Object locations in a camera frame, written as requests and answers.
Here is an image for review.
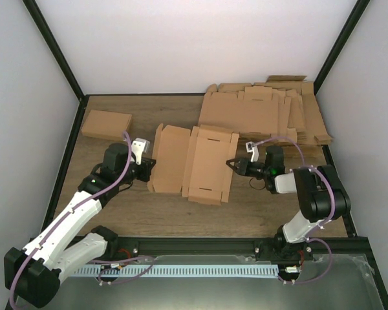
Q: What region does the right black corner post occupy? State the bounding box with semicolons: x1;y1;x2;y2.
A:
314;0;371;94

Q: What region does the purple cable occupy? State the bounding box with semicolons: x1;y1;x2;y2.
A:
253;136;338;286
8;130;156;310

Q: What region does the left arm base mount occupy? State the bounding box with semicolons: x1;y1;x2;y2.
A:
93;226;136;261

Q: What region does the folded brown cardboard box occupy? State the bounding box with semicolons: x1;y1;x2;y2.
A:
81;110;132;141

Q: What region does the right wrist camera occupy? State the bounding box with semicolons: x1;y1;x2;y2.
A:
245;141;259;162

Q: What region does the stack of flat cardboard sheets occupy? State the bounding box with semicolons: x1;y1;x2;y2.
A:
198;76;332;147

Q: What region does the black aluminium frame rail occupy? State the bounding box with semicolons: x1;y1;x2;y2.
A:
28;236;369;263

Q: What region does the light blue slotted cable duct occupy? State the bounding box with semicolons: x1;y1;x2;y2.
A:
73;264;279;278

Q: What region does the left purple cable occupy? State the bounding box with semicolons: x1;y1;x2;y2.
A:
8;130;156;310

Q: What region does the black corner post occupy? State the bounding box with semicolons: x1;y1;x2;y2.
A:
314;0;371;94
21;0;85;101

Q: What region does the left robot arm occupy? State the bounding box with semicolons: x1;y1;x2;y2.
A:
4;138;156;308

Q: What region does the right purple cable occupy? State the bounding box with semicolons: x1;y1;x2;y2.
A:
253;136;338;286

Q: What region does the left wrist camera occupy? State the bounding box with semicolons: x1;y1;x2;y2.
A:
131;138;150;165

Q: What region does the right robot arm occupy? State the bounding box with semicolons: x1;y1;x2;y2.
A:
226;142;351;260

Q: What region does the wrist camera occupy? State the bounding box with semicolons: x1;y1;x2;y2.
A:
131;138;150;165
245;141;259;162

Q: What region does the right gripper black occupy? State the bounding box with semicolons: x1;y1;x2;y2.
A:
226;158;270;180

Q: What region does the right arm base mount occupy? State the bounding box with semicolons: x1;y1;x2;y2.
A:
253;225;312;264

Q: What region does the left black corner post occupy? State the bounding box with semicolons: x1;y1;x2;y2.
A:
21;0;85;101

